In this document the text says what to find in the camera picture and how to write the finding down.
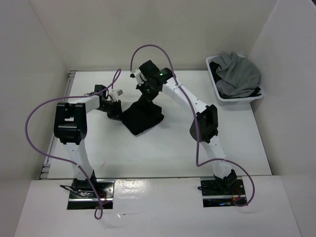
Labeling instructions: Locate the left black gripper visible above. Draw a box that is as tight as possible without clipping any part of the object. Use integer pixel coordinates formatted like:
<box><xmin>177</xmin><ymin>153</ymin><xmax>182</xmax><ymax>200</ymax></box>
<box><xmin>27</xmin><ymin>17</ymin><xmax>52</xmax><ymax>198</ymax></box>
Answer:
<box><xmin>96</xmin><ymin>99</ymin><xmax>125</xmax><ymax>121</ymax></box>

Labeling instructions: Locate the black skirt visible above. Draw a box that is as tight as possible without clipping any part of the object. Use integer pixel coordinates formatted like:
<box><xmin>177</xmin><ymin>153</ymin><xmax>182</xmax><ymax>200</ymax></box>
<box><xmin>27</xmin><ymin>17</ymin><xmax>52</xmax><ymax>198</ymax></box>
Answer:
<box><xmin>121</xmin><ymin>98</ymin><xmax>164</xmax><ymax>135</ymax></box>

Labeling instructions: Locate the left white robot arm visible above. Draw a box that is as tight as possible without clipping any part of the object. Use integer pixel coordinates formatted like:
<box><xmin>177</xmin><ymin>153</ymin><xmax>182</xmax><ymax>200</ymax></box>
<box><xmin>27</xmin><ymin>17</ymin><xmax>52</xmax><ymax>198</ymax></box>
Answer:
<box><xmin>54</xmin><ymin>84</ymin><xmax>123</xmax><ymax>198</ymax></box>

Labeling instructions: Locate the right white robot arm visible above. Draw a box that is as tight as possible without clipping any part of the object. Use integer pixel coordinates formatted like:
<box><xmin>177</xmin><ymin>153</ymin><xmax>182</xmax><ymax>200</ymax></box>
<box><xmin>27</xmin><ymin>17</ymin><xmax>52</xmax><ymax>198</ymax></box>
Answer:
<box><xmin>130</xmin><ymin>60</ymin><xmax>237</xmax><ymax>194</ymax></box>

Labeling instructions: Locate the grey skirt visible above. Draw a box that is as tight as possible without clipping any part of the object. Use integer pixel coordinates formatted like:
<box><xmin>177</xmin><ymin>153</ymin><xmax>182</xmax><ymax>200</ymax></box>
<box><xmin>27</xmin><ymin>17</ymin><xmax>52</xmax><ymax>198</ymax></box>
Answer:
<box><xmin>211</xmin><ymin>52</ymin><xmax>260</xmax><ymax>97</ymax></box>

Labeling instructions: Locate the white laundry basket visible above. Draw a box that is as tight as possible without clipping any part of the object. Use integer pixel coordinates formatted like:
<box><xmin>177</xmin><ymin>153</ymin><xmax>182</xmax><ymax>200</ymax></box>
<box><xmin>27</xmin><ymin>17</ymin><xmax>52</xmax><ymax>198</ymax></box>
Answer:
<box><xmin>205</xmin><ymin>55</ymin><xmax>264</xmax><ymax>106</ymax></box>

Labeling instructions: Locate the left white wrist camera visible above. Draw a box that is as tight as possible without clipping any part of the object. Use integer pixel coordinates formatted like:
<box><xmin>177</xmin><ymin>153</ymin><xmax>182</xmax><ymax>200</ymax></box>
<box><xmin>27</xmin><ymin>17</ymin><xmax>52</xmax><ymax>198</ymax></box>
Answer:
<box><xmin>108</xmin><ymin>89</ymin><xmax>123</xmax><ymax>102</ymax></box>

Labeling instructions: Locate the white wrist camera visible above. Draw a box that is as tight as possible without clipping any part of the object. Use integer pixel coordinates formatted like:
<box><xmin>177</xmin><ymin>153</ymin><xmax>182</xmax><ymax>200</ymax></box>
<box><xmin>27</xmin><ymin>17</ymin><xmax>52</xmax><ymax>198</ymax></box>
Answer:
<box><xmin>108</xmin><ymin>89</ymin><xmax>123</xmax><ymax>102</ymax></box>
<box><xmin>130</xmin><ymin>69</ymin><xmax>147</xmax><ymax>85</ymax></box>

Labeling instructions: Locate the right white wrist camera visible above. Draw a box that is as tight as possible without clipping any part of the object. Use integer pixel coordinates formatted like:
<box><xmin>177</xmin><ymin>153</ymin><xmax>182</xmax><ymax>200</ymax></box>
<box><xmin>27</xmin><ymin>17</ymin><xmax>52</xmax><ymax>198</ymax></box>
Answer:
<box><xmin>130</xmin><ymin>69</ymin><xmax>147</xmax><ymax>85</ymax></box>

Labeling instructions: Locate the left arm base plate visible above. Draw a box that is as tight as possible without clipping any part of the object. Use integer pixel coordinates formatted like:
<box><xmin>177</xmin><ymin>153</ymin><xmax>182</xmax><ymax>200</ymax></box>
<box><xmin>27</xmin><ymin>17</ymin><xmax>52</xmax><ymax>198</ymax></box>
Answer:
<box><xmin>60</xmin><ymin>181</ymin><xmax>115</xmax><ymax>210</ymax></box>

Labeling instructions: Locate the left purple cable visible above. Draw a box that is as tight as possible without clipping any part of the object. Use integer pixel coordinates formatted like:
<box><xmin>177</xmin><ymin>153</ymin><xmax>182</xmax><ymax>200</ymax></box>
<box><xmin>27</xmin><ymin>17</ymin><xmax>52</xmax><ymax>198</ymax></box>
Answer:
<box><xmin>25</xmin><ymin>67</ymin><xmax>122</xmax><ymax>220</ymax></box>

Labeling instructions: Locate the purple cable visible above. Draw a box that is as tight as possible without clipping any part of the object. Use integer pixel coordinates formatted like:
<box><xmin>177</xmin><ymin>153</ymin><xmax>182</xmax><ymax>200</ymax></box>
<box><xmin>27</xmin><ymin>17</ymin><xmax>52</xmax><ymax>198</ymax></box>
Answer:
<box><xmin>129</xmin><ymin>44</ymin><xmax>256</xmax><ymax>207</ymax></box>
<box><xmin>25</xmin><ymin>67</ymin><xmax>122</xmax><ymax>220</ymax></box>

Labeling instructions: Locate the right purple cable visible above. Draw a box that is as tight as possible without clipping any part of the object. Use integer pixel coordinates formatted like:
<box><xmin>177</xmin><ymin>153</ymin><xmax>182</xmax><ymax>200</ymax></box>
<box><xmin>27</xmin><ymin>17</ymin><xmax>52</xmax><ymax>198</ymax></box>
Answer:
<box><xmin>129</xmin><ymin>44</ymin><xmax>256</xmax><ymax>207</ymax></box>

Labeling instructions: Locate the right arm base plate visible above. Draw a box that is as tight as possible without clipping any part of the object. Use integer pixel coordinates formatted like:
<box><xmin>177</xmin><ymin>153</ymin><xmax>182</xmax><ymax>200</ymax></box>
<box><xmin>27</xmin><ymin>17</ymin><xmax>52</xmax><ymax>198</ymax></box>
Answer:
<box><xmin>197</xmin><ymin>178</ymin><xmax>247</xmax><ymax>207</ymax></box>

